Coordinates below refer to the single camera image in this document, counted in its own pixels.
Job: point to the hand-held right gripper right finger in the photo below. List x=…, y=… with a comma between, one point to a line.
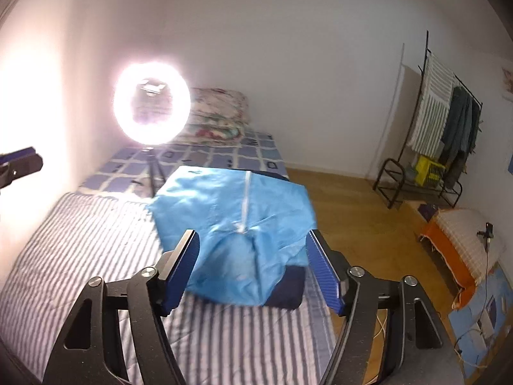
x=324, y=272

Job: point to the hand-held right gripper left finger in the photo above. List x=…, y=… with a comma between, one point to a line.
x=182, y=268

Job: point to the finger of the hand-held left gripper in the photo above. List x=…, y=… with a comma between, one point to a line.
x=26, y=164

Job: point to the light blue work coat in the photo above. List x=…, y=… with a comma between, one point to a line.
x=224, y=208

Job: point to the black clothes rack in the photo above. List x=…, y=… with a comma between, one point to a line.
x=386, y=176

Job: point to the dark navy down jacket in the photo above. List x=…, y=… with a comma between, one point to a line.
x=286, y=288

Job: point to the blue white striped blanket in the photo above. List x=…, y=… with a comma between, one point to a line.
x=80, y=248

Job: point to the black tripod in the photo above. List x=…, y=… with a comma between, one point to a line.
x=154, y=168

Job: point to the dark blue box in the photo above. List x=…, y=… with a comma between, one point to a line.
x=428, y=211

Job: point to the blue checked bed sheet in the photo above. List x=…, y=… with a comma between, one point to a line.
x=256, y=148

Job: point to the folded floral quilt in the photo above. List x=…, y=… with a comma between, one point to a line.
x=216, y=128

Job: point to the yellow box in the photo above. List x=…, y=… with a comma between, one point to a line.
x=429, y=170

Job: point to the white striped cushion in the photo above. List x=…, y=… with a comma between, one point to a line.
x=469, y=240

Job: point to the blue printed poster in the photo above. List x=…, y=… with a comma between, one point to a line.
x=481, y=329

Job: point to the white leaning board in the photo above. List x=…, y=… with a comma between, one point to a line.
x=402, y=100

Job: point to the striped hanging towel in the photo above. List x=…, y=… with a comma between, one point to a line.
x=431, y=104

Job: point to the small camera on stand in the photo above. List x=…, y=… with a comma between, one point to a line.
x=487, y=232

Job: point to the wall picture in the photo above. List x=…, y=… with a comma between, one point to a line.
x=508, y=82

